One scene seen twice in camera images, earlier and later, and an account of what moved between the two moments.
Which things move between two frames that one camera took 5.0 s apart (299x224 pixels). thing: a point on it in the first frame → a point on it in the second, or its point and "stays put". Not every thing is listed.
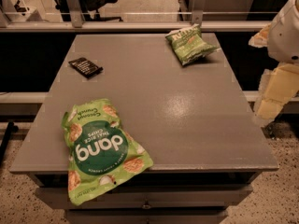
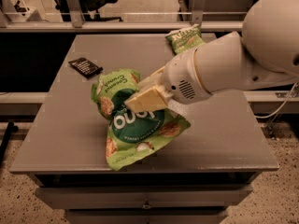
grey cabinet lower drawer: [147, 216] stays put
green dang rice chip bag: [100, 153] → [131, 135]
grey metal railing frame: [78, 24] stays put
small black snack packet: [86, 67] stays put
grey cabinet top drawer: [152, 198] stays put
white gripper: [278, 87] → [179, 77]
